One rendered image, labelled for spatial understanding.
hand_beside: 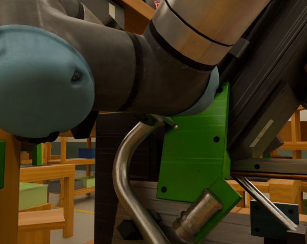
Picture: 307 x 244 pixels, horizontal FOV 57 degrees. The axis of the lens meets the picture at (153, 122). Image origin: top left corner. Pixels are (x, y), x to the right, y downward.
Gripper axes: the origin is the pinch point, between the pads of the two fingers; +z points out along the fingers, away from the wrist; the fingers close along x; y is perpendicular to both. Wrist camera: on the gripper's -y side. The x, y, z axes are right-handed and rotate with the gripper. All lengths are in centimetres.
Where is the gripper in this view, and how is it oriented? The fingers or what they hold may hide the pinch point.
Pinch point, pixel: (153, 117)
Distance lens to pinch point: 51.4
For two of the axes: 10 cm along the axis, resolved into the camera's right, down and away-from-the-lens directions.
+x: -4.9, -6.5, 5.8
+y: 7.2, -6.8, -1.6
